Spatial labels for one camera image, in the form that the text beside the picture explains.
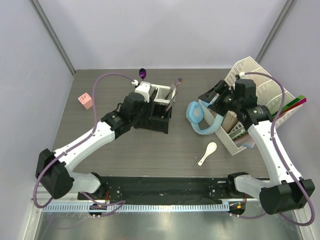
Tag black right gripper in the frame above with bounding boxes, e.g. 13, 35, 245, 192
198, 80, 242, 117

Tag purple iridescent spoon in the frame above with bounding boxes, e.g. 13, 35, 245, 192
138, 68, 147, 81

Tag large white ceramic spoon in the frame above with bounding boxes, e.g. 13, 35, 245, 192
198, 142, 217, 166

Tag silver chopstick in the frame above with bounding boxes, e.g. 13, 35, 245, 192
192, 153, 204, 168

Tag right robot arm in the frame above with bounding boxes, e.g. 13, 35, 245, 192
197, 79, 315, 215

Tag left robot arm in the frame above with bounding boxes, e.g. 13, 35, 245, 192
36, 92, 150, 200

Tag black slotted utensil caddy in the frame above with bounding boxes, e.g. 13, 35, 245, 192
133, 102, 173, 134

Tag white slotted utensil caddy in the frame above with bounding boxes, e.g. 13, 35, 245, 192
149, 84, 176, 105

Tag light blue headphones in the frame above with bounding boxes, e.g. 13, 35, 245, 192
185, 100, 224, 135

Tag white desk file organizer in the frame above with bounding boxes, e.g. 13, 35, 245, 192
215, 56, 303, 156

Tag pink cube power adapter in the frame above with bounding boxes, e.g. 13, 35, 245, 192
78, 92, 93, 110

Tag green and magenta folders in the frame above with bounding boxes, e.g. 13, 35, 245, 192
267, 94, 307, 118

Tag black mounting base plate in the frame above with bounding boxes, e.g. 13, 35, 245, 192
68, 172, 260, 205

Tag aluminium frame rail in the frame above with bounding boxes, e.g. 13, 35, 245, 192
31, 181, 305, 213

